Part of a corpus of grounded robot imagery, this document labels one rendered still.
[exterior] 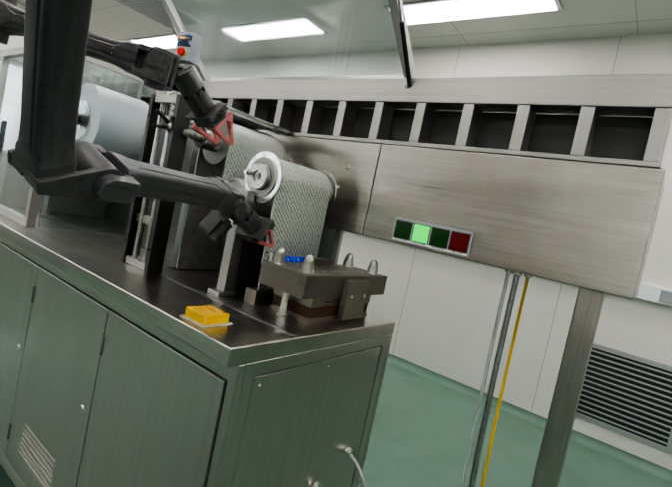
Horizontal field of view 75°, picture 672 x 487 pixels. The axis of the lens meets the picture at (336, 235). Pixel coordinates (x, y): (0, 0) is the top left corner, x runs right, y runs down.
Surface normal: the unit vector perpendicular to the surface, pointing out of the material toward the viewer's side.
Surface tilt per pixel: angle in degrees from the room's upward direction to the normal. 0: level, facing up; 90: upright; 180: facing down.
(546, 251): 90
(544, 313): 90
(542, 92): 90
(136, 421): 90
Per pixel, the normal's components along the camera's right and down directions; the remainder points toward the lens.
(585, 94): -0.59, -0.08
